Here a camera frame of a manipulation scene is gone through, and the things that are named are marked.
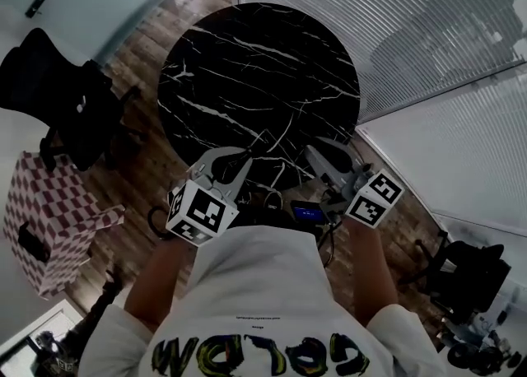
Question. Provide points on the person's right shoe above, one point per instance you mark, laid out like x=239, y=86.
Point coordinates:
x=273, y=200

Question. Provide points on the dark equipment pile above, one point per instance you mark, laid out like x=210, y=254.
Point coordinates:
x=481, y=352

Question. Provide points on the black mesh office chair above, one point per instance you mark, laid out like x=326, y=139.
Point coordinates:
x=62, y=99

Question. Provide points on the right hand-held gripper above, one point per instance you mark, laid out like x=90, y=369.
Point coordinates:
x=372, y=198

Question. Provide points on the red white checkered box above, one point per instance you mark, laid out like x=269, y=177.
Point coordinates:
x=53, y=219

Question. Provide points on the person's left shoe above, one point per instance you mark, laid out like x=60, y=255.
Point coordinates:
x=243, y=199

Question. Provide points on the small blue-screen device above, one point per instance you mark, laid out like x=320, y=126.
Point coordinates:
x=308, y=212

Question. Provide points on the black office chair with armrests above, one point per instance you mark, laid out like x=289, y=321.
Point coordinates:
x=473, y=272

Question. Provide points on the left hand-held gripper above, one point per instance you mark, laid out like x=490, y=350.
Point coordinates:
x=203, y=212

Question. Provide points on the person's white printed shirt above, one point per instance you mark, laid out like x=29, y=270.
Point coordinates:
x=263, y=285

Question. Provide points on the person's shoe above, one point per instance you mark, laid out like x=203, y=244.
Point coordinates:
x=243, y=199
x=273, y=200

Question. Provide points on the person's right forearm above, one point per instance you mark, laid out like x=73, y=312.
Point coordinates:
x=372, y=272

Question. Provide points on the person's left forearm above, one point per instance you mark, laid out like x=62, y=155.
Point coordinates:
x=158, y=285

